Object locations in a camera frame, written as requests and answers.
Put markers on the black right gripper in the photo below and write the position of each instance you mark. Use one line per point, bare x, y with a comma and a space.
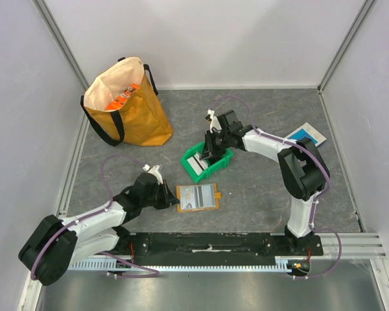
211, 142

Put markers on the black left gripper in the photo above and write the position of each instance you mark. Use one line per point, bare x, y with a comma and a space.
168, 199

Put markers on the white credit card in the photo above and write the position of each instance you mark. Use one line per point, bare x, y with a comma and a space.
187, 198
205, 196

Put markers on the green plastic bin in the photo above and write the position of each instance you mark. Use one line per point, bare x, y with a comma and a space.
213, 166

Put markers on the orange leather card holder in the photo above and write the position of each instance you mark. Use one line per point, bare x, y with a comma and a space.
217, 198

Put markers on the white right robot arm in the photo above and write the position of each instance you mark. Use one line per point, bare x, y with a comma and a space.
304, 172

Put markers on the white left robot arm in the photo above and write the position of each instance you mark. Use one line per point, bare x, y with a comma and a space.
56, 244

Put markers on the white card stack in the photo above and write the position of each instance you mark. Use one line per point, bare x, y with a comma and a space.
198, 164

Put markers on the blue white box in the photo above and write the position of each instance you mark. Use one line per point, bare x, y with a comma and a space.
307, 131

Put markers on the brown tote bag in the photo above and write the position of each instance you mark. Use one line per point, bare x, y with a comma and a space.
142, 120

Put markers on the orange snack packet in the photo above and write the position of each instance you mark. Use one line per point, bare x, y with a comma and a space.
122, 98

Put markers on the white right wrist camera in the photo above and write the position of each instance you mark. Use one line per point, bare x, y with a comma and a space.
214, 124

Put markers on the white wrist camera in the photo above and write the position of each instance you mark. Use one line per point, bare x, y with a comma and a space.
214, 124
155, 171

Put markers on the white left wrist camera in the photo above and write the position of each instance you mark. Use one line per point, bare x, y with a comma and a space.
155, 171

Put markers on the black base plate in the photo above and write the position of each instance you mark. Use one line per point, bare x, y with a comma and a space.
150, 244

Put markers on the white slotted cable duct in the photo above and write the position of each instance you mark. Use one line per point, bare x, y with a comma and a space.
104, 263

